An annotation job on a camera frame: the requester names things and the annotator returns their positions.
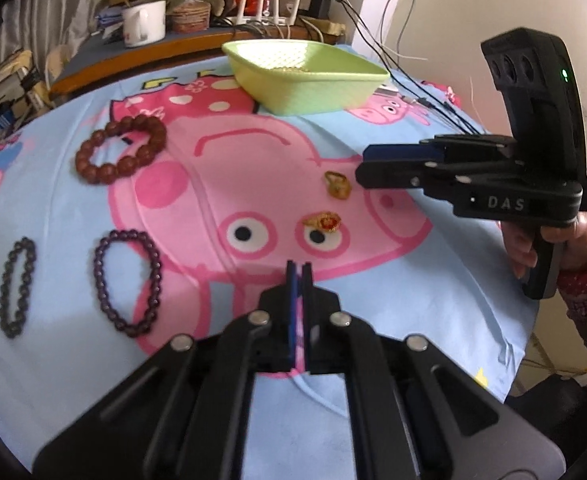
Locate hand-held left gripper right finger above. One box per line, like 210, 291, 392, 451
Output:
301, 262, 567, 480

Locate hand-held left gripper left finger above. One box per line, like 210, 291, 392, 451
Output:
34, 260, 300, 480

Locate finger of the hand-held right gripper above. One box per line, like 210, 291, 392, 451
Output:
356, 160, 524, 198
367, 136, 517, 163

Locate plain gold ring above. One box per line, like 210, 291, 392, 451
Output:
323, 171, 351, 201

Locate green plastic basket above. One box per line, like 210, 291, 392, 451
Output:
222, 40, 391, 115

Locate purple bead bracelet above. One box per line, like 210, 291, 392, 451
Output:
92, 230, 163, 336

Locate black bead bracelet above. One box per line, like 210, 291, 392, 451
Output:
0, 236, 38, 338

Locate brown wooden bead bracelet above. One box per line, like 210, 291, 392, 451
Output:
75, 113, 168, 186

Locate person's right hand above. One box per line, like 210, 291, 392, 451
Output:
501, 211, 587, 282

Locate woven wicker jar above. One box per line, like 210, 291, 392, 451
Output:
166, 1, 212, 35

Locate white enamel mug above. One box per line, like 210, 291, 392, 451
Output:
121, 0, 167, 48

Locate wooden desk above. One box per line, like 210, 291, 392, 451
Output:
48, 15, 347, 103

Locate grey curtain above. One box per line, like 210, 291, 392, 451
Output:
0, 0, 124, 86

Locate black cables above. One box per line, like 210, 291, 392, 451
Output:
323, 0, 484, 136

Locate white cable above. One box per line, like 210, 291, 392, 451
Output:
381, 45, 431, 63

